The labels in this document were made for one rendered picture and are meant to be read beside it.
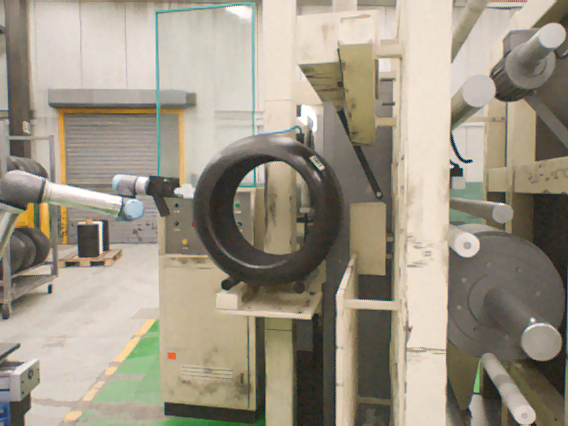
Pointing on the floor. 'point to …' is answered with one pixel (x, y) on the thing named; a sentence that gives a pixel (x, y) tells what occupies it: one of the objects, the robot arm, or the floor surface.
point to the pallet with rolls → (92, 245)
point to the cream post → (280, 202)
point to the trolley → (21, 251)
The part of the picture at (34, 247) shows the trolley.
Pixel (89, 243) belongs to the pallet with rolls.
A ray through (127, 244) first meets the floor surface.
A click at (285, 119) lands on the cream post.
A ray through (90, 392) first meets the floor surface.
